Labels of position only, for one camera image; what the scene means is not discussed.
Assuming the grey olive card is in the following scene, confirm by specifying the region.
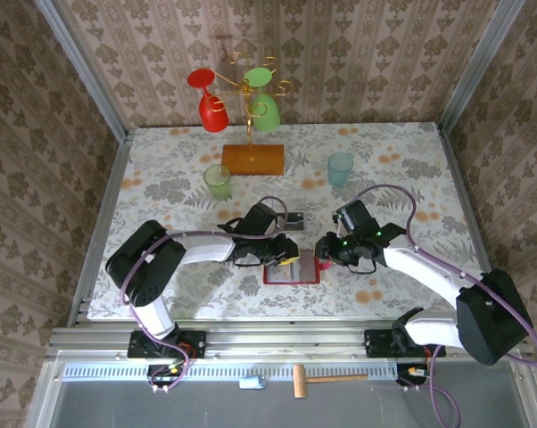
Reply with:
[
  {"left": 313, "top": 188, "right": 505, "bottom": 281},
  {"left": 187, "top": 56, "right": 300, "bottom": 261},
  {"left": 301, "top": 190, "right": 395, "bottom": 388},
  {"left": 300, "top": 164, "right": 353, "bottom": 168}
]
[{"left": 268, "top": 266, "right": 297, "bottom": 283}]

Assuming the red card holder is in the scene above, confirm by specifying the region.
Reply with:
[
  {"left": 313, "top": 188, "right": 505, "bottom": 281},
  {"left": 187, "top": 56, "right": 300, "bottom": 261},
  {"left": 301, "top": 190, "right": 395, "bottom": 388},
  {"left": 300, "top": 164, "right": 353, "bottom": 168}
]
[{"left": 262, "top": 249, "right": 332, "bottom": 286}]

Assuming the clear plastic card box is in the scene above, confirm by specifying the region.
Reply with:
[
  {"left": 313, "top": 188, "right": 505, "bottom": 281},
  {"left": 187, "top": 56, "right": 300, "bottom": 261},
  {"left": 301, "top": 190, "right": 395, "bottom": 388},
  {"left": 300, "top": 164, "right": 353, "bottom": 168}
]
[{"left": 268, "top": 189, "right": 309, "bottom": 233}]

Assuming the teal plastic tumbler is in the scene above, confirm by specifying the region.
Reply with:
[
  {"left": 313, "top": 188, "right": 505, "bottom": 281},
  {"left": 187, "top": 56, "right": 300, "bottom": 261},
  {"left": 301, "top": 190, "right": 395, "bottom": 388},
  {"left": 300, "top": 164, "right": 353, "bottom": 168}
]
[{"left": 326, "top": 152, "right": 355, "bottom": 188}]

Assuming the green plastic tumbler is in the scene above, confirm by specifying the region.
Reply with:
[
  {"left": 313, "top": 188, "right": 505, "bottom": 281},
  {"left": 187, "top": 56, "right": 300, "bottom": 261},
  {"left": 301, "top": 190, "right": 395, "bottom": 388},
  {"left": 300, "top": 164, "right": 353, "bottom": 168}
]
[{"left": 202, "top": 163, "right": 233, "bottom": 202}]

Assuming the floral tablecloth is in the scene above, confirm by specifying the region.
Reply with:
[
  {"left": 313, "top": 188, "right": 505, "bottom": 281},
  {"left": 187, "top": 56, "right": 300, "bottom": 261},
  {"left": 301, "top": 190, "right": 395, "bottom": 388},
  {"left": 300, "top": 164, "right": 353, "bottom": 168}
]
[{"left": 87, "top": 121, "right": 498, "bottom": 321}]

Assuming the wooden mallet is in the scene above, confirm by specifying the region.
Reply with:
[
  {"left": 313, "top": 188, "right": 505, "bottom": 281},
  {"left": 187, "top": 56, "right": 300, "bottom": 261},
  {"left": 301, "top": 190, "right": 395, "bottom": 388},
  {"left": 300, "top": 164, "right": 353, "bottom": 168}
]
[{"left": 293, "top": 364, "right": 369, "bottom": 399}]

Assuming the light blue small device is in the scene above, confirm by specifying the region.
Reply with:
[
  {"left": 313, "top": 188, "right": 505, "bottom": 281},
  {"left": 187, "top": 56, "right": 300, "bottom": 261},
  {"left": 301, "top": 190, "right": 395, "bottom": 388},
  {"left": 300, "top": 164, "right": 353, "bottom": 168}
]
[{"left": 238, "top": 374, "right": 267, "bottom": 391}]

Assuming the green wine glass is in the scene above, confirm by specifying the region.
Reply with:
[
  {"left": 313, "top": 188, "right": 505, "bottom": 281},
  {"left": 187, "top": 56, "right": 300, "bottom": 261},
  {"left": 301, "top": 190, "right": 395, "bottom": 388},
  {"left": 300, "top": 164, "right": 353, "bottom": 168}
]
[{"left": 243, "top": 66, "right": 282, "bottom": 133}]

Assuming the red wine glass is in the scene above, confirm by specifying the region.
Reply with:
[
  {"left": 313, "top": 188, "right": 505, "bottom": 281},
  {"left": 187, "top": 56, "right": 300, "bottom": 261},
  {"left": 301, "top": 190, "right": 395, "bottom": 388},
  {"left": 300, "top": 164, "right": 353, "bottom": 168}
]
[{"left": 186, "top": 68, "right": 231, "bottom": 134}]

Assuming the grey metal panel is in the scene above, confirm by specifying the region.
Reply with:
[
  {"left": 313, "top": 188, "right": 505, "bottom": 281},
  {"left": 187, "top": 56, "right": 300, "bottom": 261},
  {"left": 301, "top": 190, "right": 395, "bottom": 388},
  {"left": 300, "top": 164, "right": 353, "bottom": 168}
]
[{"left": 25, "top": 351, "right": 537, "bottom": 428}]

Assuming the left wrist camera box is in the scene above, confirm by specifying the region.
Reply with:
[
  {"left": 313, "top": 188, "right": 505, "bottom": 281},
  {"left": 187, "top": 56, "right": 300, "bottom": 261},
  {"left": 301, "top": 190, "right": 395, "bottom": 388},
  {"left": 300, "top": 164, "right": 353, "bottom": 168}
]
[{"left": 244, "top": 203, "right": 279, "bottom": 237}]

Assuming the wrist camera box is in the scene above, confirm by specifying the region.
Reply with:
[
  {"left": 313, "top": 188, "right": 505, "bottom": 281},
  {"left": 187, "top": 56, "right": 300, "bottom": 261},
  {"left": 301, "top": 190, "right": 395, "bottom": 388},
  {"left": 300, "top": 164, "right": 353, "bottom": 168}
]
[
  {"left": 244, "top": 203, "right": 279, "bottom": 237},
  {"left": 333, "top": 199, "right": 376, "bottom": 235}
]

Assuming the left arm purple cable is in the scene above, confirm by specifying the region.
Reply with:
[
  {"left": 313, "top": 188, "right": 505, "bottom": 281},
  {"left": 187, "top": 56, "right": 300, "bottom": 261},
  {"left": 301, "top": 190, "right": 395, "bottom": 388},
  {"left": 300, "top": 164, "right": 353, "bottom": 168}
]
[{"left": 119, "top": 195, "right": 290, "bottom": 394}]

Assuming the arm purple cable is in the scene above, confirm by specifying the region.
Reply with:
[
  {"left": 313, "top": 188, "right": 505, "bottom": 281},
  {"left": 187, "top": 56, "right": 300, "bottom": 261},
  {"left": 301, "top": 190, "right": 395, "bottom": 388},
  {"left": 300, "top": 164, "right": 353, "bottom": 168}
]
[
  {"left": 119, "top": 195, "right": 290, "bottom": 394},
  {"left": 357, "top": 183, "right": 537, "bottom": 428}
]

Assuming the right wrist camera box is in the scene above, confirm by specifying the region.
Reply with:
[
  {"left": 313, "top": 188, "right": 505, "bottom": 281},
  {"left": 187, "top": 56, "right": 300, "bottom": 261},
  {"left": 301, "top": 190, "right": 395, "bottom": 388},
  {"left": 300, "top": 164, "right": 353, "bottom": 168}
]
[{"left": 333, "top": 199, "right": 376, "bottom": 235}]

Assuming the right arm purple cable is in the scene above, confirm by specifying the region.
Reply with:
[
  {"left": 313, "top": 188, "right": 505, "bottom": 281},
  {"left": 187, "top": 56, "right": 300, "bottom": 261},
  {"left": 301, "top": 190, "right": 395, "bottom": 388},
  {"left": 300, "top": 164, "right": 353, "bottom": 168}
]
[{"left": 357, "top": 183, "right": 537, "bottom": 428}]

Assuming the aluminium cross rail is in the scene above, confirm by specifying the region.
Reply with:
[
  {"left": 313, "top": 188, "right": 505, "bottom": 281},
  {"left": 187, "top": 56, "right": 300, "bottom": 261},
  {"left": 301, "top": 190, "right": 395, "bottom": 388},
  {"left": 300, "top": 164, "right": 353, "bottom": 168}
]
[{"left": 45, "top": 324, "right": 535, "bottom": 360}]

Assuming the gold wire rack wooden base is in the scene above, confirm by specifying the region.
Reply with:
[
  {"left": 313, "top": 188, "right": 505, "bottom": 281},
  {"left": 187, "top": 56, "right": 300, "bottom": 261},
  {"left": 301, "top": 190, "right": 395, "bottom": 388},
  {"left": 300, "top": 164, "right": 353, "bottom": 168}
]
[{"left": 205, "top": 51, "right": 293, "bottom": 177}]

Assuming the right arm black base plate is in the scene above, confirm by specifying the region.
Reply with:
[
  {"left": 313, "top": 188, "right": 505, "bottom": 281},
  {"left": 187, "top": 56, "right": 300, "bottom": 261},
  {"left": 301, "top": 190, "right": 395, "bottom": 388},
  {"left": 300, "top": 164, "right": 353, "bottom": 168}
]
[{"left": 364, "top": 328, "right": 447, "bottom": 358}]

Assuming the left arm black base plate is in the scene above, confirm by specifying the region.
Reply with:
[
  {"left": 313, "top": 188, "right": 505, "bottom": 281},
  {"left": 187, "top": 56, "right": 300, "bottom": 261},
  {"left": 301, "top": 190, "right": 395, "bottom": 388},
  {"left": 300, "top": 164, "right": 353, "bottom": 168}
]
[{"left": 128, "top": 330, "right": 208, "bottom": 359}]

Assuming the white slotted cable duct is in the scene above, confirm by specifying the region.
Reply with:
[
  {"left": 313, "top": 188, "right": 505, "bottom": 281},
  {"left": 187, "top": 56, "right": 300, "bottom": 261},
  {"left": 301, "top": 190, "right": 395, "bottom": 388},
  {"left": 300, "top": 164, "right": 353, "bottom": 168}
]
[{"left": 62, "top": 363, "right": 403, "bottom": 383}]

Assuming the aluminium table side rail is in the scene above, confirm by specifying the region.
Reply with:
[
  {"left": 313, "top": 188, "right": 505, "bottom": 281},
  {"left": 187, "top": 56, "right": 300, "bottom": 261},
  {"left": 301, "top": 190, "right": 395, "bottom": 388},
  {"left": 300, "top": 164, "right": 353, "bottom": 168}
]
[
  {"left": 65, "top": 131, "right": 134, "bottom": 329},
  {"left": 437, "top": 127, "right": 522, "bottom": 326}
]

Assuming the black connector with wires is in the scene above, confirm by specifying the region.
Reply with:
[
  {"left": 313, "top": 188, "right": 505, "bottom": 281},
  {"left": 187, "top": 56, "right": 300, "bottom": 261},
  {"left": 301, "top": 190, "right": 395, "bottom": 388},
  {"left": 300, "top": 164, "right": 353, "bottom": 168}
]
[
  {"left": 395, "top": 363, "right": 433, "bottom": 393},
  {"left": 145, "top": 363, "right": 187, "bottom": 396}
]

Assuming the aluminium corner post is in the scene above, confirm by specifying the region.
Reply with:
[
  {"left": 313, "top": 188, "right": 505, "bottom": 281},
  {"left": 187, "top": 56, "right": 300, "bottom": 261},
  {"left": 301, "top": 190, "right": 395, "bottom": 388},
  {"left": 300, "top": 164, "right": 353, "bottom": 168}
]
[
  {"left": 436, "top": 0, "right": 527, "bottom": 135},
  {"left": 34, "top": 0, "right": 130, "bottom": 143}
]

